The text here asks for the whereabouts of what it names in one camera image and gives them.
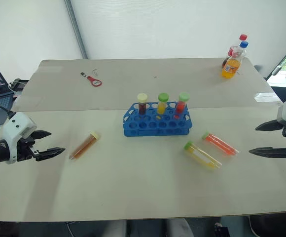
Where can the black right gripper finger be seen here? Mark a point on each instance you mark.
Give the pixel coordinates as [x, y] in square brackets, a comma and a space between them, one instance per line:
[271, 152]
[271, 126]

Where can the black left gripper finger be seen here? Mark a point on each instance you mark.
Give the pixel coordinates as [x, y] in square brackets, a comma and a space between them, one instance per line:
[42, 134]
[50, 153]

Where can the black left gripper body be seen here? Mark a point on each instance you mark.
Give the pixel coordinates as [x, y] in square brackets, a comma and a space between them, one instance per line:
[24, 149]

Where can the cream-capped amber tube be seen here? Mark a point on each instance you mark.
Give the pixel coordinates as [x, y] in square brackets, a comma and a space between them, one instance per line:
[83, 146]

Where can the green-capped orange tube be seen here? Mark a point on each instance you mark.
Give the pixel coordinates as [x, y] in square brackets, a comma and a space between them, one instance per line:
[220, 144]

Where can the green-capped red tube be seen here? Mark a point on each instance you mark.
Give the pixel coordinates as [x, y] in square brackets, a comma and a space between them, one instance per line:
[181, 105]

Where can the cream-capped dark red tube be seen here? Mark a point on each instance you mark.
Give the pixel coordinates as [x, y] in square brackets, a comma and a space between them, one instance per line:
[142, 105]

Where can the blue test tube rack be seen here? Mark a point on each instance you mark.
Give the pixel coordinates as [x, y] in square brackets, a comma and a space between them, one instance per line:
[155, 129]

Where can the green-capped yellow short-filled tube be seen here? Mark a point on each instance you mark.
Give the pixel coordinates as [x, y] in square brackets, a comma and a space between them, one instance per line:
[162, 103]

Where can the clear plastic wrapper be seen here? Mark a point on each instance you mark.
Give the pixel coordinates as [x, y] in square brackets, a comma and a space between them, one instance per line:
[266, 97]

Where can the orange soda bottle blue cap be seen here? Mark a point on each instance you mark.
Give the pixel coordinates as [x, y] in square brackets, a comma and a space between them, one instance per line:
[230, 67]

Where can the small black clip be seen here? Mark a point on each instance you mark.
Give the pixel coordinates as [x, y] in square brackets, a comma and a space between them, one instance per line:
[83, 74]

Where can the dark rounded shape under table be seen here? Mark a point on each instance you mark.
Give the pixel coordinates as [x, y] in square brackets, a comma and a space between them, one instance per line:
[276, 225]

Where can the red bottle opener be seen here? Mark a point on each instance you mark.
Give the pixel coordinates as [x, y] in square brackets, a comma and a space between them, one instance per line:
[95, 81]

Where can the small metal clip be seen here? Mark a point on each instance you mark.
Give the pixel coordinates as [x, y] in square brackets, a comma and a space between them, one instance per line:
[95, 71]

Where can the cola bottle red cap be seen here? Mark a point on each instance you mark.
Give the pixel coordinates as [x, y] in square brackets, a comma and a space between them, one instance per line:
[231, 50]

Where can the grey metal pole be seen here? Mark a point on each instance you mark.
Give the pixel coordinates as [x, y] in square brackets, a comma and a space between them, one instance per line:
[77, 29]

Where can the pale rounded shape under table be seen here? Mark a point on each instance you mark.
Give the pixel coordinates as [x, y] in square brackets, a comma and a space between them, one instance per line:
[177, 228]

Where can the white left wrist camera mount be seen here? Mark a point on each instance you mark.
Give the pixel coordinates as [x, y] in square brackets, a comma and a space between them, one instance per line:
[16, 126]

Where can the dark window frame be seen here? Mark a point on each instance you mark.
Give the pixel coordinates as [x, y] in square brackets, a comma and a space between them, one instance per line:
[284, 55]

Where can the small black bracket under table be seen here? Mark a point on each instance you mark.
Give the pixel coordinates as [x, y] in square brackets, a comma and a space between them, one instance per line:
[220, 229]

